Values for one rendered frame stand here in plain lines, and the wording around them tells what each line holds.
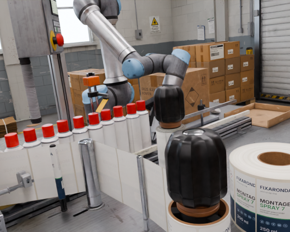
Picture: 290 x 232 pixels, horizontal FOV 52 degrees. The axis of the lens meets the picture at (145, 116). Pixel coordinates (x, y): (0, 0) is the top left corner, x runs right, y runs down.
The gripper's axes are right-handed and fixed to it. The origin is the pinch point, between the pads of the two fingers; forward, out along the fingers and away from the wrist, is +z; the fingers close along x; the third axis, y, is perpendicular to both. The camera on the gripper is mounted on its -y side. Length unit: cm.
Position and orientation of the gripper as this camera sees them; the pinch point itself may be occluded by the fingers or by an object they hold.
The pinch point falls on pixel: (152, 136)
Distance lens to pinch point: 115.2
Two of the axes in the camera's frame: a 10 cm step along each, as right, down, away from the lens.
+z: -3.0, 9.5, -0.8
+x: 7.2, 2.8, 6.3
